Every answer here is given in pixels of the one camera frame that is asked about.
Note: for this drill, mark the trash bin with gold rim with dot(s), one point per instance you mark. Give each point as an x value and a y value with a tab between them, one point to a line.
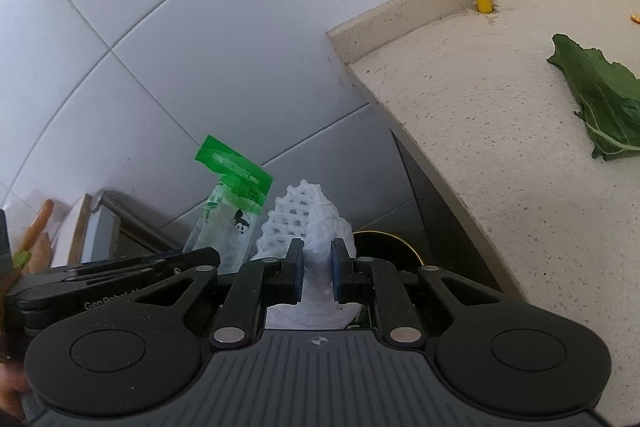
385	249

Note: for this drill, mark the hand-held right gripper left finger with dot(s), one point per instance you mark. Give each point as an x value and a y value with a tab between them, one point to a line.
297	272

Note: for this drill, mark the green plastic packet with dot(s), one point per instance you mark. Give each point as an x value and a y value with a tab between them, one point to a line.
227	217

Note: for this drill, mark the orange carrot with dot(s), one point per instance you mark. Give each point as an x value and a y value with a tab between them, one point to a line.
37	224
42	254

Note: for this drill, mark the dark green leaf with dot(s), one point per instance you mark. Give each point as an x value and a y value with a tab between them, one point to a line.
605	102

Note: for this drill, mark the white foam fruit net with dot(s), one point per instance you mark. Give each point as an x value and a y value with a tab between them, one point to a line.
310	217

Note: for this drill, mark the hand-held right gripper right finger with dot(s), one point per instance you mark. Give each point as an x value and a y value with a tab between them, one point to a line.
339	272

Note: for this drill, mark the grey white cabinet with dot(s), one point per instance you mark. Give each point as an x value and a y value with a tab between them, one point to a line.
92	227

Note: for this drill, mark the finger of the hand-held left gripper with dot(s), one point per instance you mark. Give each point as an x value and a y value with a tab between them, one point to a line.
110	279
170	259

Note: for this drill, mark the person's left forearm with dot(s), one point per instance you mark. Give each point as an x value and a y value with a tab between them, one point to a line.
12	379

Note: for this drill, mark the metal bar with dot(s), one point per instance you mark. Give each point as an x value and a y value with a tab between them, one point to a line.
150	222

